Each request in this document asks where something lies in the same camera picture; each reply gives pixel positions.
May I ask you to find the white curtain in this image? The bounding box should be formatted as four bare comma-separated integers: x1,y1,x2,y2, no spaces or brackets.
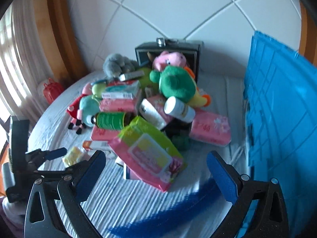
1,0,53,127

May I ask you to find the green label dark bottle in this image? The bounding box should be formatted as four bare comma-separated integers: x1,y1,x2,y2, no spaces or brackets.
91,112,135,131

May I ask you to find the grey plush toy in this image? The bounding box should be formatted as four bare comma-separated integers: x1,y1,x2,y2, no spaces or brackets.
103,53,139,80

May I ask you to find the green lime wet wipes pack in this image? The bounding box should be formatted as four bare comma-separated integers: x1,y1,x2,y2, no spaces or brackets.
109,116,186,192

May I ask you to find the white medicine bottle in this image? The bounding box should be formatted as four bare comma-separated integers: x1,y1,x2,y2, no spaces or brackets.
164,96,196,123

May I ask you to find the pink pig plush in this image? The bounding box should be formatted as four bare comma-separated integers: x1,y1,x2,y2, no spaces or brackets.
153,51,187,71

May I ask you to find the wooden door frame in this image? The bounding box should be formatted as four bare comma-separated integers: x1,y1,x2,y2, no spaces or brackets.
33,0,89,87

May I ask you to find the red dress pig plush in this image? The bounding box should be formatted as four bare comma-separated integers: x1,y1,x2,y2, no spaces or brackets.
67,83,100,135

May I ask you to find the black open box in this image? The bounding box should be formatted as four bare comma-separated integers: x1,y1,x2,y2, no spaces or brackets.
135,38,204,81

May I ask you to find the green frog plush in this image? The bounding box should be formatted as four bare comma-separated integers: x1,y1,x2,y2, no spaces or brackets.
149,66,196,103

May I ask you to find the white striped table cloth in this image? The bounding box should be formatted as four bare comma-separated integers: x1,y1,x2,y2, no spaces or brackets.
2,69,251,238

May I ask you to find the blue plastic storage crate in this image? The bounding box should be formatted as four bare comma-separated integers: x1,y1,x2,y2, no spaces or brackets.
244,31,316,237

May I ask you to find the pink floral tissue pack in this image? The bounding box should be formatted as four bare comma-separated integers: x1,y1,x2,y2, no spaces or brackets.
189,108,231,146

